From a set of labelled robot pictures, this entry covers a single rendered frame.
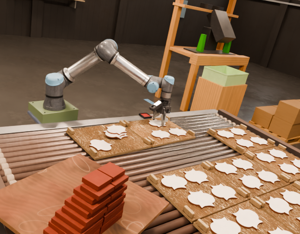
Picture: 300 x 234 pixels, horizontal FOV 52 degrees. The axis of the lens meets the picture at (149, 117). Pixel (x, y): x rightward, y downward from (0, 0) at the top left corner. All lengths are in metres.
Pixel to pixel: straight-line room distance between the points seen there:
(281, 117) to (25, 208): 4.62
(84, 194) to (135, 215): 0.28
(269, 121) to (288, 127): 0.34
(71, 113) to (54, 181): 0.98
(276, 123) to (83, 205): 4.65
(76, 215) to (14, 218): 0.24
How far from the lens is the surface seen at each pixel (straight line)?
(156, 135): 2.07
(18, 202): 1.21
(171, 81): 2.16
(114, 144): 1.87
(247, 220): 1.55
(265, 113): 5.50
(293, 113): 5.25
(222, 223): 1.47
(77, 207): 1.00
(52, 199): 1.22
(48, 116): 2.16
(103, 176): 1.01
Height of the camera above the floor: 1.80
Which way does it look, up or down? 21 degrees down
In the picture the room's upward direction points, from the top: 12 degrees clockwise
